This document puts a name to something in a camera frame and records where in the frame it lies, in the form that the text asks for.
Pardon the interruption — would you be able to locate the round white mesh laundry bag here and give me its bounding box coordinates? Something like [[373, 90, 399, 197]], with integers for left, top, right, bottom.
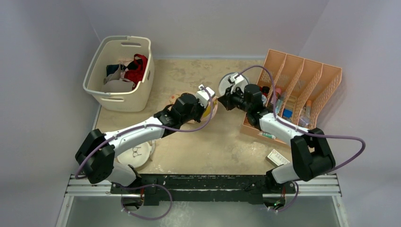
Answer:
[[218, 72, 233, 96]]

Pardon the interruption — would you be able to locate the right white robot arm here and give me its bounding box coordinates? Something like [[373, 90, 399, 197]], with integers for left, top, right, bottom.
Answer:
[[218, 84, 336, 192]]

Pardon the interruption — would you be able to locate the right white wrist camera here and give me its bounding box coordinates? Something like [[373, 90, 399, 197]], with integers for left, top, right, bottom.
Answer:
[[228, 73, 249, 94]]

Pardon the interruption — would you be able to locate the peach desk organizer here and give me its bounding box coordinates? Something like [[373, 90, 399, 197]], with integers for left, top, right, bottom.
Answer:
[[256, 49, 342, 129]]

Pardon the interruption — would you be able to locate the floral bra laundry bag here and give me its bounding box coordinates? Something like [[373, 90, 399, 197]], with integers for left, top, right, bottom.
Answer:
[[168, 92, 217, 122]]

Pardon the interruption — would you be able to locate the yellow bra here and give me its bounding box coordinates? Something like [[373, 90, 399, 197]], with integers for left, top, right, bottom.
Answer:
[[201, 99, 218, 122]]

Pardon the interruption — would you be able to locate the grey bra in basket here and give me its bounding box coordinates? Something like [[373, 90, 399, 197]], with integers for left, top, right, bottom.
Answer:
[[101, 64, 133, 93]]

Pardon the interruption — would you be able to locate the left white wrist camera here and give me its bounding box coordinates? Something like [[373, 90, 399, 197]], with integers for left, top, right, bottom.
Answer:
[[195, 84, 216, 108]]

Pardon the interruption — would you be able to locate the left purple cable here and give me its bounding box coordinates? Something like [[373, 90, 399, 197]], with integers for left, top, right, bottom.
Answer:
[[74, 86, 214, 180]]

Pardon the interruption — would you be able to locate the green white tube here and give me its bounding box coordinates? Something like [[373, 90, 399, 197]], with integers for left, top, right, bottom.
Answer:
[[258, 132, 276, 140]]

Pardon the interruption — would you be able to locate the cream laundry basket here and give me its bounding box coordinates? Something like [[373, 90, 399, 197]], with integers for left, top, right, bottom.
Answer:
[[83, 35, 155, 112]]

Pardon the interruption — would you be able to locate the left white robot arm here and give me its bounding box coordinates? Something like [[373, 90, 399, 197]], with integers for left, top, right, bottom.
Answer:
[[75, 90, 215, 193]]

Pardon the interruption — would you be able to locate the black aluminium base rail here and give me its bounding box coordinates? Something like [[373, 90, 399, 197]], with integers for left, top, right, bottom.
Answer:
[[65, 174, 342, 208]]

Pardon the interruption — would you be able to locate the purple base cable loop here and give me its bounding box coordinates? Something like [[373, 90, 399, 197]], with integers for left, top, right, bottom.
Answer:
[[120, 184, 173, 220]]

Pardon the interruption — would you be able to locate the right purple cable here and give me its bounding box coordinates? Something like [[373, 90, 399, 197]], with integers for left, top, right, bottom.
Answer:
[[236, 65, 366, 174]]

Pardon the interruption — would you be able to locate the small white box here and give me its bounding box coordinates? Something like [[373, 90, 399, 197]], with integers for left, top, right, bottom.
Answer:
[[265, 149, 290, 167]]

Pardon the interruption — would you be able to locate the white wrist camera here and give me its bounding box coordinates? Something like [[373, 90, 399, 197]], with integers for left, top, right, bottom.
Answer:
[[228, 73, 249, 94], [195, 84, 216, 108]]

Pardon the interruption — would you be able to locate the white dome bra bag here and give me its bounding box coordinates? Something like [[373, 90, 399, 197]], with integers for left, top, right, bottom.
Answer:
[[117, 140, 156, 168]]

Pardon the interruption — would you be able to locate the red bra in basket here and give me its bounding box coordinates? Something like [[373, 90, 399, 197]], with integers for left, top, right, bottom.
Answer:
[[123, 54, 148, 90]]

